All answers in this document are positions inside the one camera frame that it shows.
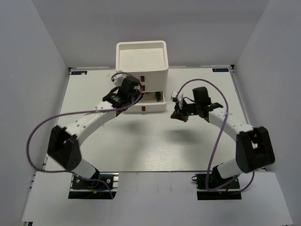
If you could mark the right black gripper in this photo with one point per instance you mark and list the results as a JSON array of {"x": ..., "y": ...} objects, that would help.
[{"x": 178, "y": 112}]

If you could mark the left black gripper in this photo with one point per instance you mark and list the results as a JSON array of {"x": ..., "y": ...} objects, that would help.
[{"x": 138, "y": 93}]

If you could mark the green stubby screwdriver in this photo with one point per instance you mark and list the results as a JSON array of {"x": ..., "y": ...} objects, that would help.
[{"x": 158, "y": 97}]

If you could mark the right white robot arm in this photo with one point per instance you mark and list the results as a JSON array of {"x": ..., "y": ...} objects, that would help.
[{"x": 253, "y": 145}]

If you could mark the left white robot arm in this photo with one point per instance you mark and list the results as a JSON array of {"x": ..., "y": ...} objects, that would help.
[{"x": 64, "y": 143}]

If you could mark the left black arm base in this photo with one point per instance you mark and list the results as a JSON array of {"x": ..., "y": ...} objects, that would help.
[{"x": 94, "y": 190}]

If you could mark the white three-drawer storage box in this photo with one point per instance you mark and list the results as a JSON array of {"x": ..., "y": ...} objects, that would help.
[{"x": 141, "y": 56}]

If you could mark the left blue corner label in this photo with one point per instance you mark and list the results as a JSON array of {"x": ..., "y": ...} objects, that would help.
[{"x": 78, "y": 72}]

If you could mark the blue corner label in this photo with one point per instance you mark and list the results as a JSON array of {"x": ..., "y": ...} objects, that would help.
[
  {"x": 220, "y": 70},
  {"x": 78, "y": 72}
]

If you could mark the right blue corner label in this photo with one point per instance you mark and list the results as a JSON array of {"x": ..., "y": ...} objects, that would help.
[{"x": 220, "y": 70}]

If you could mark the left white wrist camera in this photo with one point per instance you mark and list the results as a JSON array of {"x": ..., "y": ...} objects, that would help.
[{"x": 118, "y": 78}]

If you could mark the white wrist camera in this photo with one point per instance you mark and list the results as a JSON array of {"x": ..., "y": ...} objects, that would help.
[
  {"x": 118, "y": 78},
  {"x": 177, "y": 97}
]

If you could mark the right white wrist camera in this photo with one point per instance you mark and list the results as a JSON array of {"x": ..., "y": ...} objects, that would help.
[{"x": 177, "y": 97}]

